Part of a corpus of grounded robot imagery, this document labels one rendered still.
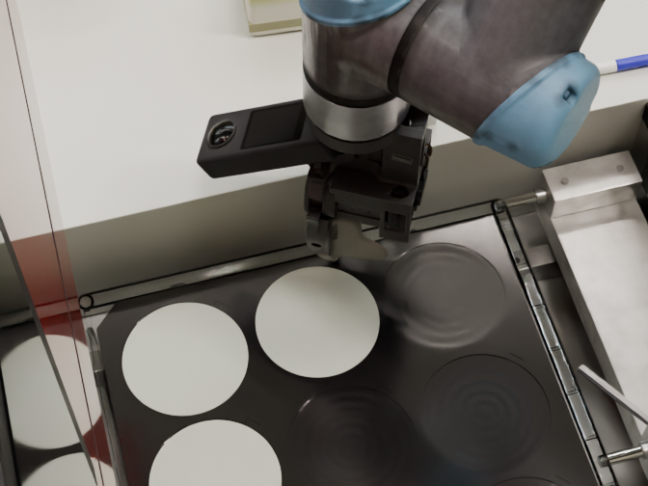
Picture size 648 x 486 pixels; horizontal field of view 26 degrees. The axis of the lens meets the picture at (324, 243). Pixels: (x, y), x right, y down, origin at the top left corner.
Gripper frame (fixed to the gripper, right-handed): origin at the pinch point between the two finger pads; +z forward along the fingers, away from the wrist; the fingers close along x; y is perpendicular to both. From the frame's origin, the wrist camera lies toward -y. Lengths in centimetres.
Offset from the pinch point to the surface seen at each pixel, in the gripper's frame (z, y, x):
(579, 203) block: 2.6, 19.5, 10.7
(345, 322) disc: 2.0, 3.0, -5.7
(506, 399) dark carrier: 2.1, 16.9, -9.1
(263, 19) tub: -6.8, -9.7, 16.1
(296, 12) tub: -7.2, -7.1, 17.3
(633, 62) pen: -5.4, 21.3, 20.6
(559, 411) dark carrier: 2.1, 21.1, -9.1
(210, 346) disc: 2.1, -7.0, -10.4
